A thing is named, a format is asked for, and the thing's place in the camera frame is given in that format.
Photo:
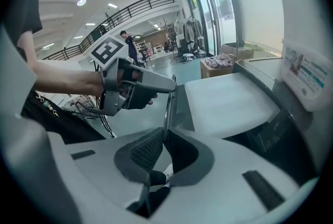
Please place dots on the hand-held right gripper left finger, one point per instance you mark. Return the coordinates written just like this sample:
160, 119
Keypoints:
135, 160

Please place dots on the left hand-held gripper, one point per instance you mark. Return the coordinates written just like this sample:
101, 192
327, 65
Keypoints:
151, 81

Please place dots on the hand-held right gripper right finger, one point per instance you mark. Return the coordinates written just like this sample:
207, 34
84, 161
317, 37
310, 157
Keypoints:
197, 163

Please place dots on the person's left forearm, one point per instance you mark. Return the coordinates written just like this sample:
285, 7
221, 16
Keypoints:
65, 79

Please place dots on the person's left hand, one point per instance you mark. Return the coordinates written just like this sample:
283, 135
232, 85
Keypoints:
140, 101

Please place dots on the white round floor device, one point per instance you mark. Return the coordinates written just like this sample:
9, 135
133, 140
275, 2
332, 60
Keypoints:
188, 55

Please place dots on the clothes rack with garments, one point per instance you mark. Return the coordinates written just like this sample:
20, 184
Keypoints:
192, 34

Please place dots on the open cardboard box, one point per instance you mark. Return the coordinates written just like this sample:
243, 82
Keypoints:
216, 72

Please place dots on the pile of pink clothes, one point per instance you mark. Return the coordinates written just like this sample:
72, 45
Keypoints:
219, 59

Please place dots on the black balcony railing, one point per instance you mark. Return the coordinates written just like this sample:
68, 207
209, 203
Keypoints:
125, 12

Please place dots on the person's black trousers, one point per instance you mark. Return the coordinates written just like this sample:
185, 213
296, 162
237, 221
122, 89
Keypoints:
65, 124

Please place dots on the large cardboard box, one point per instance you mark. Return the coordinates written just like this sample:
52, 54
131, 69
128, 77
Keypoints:
239, 51

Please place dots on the round ceiling lamp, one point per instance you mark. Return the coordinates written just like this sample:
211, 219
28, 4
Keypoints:
81, 2

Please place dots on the person's black shirt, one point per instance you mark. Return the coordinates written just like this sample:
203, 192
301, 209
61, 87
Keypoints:
23, 9

